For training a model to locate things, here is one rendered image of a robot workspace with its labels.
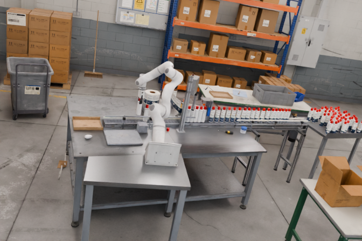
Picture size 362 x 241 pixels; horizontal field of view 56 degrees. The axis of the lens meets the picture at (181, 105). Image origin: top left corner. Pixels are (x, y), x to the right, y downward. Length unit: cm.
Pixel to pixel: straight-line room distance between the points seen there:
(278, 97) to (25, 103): 397
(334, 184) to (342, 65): 690
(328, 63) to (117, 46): 551
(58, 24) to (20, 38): 73
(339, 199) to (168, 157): 161
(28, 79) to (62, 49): 155
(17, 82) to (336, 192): 440
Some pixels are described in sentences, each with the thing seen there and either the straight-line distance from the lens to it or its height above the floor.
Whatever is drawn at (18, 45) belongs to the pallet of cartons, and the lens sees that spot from 695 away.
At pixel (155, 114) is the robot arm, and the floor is 122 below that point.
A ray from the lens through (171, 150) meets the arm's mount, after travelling 314.
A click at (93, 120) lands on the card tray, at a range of 391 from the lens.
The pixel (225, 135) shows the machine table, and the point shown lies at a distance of 406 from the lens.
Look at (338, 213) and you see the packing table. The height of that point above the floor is 78.
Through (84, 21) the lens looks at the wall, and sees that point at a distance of 818.
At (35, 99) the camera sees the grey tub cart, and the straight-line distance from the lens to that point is 564.
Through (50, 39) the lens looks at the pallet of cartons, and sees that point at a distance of 684.
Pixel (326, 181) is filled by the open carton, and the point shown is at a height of 96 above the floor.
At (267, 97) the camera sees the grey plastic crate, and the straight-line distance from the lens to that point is 562.
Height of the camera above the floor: 251
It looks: 21 degrees down
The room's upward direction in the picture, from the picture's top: 11 degrees clockwise
